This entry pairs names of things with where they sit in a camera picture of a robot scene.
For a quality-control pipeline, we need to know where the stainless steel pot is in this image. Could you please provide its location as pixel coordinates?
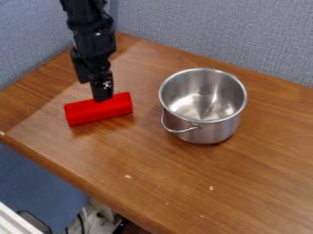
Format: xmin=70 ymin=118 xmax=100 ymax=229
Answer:
xmin=159 ymin=68 xmax=248 ymax=144

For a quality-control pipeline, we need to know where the white device under table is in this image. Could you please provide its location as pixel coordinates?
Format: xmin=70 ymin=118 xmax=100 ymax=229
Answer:
xmin=63 ymin=199 xmax=123 ymax=234

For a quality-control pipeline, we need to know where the red rectangular block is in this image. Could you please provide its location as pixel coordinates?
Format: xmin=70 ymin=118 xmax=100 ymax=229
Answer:
xmin=64 ymin=92 xmax=134 ymax=126

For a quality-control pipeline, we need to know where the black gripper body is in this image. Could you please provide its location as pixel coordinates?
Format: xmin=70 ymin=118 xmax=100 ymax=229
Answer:
xmin=68 ymin=24 xmax=116 ymax=74

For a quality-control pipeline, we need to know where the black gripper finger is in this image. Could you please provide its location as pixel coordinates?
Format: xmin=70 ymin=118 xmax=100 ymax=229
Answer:
xmin=70 ymin=48 xmax=91 ymax=84
xmin=91 ymin=70 xmax=114 ymax=102

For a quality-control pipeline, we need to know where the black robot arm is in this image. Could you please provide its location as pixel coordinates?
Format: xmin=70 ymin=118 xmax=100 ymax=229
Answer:
xmin=60 ymin=0 xmax=116 ymax=102

